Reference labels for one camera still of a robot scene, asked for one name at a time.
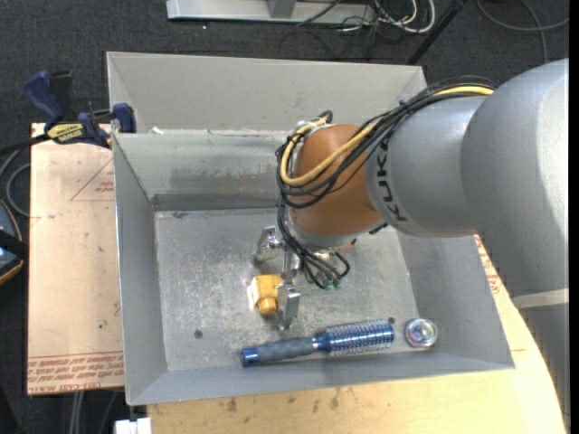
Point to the black cylinder on white bracket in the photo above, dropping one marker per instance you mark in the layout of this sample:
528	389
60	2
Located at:
378	229

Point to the bare metal gripper finger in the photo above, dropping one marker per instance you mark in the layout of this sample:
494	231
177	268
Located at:
288	303
269	244

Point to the blue hairbrush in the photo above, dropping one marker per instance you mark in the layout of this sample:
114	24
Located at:
353	339

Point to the yellow and white plastic toy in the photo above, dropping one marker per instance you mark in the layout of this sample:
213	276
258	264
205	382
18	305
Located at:
266	289

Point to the clear glass round knob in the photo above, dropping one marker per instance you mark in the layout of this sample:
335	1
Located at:
421	333

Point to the grey metal bin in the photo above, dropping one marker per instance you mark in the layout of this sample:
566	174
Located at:
208	260

